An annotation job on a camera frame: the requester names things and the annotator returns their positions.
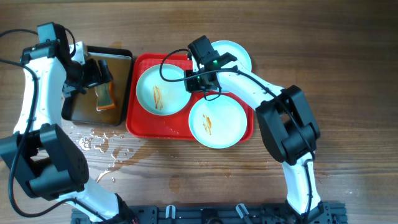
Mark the orange green sponge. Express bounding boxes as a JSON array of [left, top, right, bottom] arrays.
[[95, 82, 116, 111]]

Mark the white plate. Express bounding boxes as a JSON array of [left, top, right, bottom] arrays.
[[188, 95, 248, 149], [211, 40, 252, 71], [136, 65, 192, 116]]

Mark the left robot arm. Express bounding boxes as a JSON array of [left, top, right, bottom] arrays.
[[1, 39, 135, 223]]

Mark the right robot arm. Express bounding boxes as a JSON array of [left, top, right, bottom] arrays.
[[183, 65, 321, 222]]

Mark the black water tray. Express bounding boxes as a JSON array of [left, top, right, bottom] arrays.
[[62, 45, 134, 126]]

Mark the red plastic tray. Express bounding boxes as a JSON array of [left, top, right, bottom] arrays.
[[126, 53, 254, 142]]

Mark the white plate top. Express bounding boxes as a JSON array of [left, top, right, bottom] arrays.
[[211, 40, 252, 71]]

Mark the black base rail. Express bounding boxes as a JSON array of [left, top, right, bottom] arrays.
[[70, 202, 348, 224]]

